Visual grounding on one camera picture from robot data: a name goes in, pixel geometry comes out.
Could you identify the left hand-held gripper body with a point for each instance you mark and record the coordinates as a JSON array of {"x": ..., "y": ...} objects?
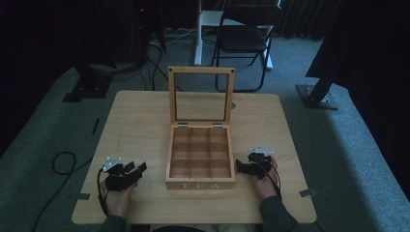
[{"x": 120, "y": 180}]

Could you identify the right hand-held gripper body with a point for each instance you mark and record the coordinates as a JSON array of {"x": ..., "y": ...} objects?
[{"x": 261, "y": 164}]

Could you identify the wooden tea box with lid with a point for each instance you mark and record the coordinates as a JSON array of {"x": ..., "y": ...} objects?
[{"x": 199, "y": 185}]

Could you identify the person's left hand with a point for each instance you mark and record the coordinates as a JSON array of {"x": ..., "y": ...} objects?
[{"x": 117, "y": 203}]

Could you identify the person's right hand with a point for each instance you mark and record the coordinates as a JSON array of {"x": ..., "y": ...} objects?
[{"x": 266, "y": 187}]

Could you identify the grey tape strip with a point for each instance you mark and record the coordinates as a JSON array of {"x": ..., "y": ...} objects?
[
  {"x": 80, "y": 196},
  {"x": 307, "y": 193}
]

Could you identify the black tape strip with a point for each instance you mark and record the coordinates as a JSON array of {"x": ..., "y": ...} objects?
[{"x": 95, "y": 126}]

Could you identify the small grey tab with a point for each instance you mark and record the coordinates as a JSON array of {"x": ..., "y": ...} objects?
[{"x": 233, "y": 105}]

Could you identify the black slanted stand with base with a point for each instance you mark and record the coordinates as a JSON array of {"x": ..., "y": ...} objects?
[{"x": 317, "y": 93}]

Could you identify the black folding chair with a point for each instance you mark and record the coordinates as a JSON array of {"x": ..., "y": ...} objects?
[{"x": 241, "y": 38}]

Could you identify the dark curtain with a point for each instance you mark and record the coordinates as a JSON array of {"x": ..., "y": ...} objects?
[{"x": 377, "y": 80}]

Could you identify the black stand with base plate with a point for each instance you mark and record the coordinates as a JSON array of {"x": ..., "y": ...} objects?
[{"x": 88, "y": 87}]

